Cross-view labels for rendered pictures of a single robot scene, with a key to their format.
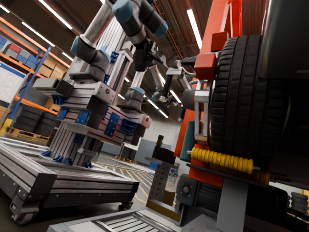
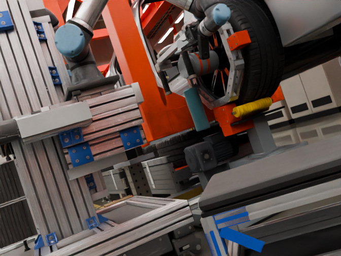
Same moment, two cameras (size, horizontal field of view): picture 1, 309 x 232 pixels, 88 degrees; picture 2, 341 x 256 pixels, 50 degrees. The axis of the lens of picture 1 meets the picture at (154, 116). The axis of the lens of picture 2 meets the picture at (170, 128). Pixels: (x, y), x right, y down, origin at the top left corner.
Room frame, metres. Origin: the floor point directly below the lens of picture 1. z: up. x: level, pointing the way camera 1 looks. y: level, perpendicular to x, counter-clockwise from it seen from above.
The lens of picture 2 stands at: (-0.07, 1.64, 0.48)
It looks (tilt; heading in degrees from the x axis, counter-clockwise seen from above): 2 degrees up; 305
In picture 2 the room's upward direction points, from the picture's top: 19 degrees counter-clockwise
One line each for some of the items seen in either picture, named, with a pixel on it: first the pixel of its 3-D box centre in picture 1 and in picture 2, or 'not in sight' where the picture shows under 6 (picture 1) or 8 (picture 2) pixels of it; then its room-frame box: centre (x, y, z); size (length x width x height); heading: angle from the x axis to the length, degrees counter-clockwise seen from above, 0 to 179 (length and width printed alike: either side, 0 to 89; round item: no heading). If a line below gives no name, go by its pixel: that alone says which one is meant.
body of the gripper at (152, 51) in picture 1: (145, 47); (199, 33); (0.65, 0.13, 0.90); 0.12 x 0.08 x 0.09; 151
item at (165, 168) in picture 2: not in sight; (127, 177); (2.48, -1.05, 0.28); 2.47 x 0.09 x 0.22; 149
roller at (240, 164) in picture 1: (220, 159); (252, 106); (0.70, -0.33, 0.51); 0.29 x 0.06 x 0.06; 59
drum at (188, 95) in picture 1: (201, 100); (198, 63); (0.90, -0.25, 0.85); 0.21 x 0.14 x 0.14; 59
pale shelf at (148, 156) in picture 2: (163, 163); (132, 161); (1.59, -0.21, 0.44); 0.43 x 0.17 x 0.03; 149
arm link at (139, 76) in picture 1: (137, 79); not in sight; (1.59, 0.29, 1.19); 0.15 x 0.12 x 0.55; 33
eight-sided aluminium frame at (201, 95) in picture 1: (214, 100); (208, 61); (0.86, -0.31, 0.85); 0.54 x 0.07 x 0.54; 149
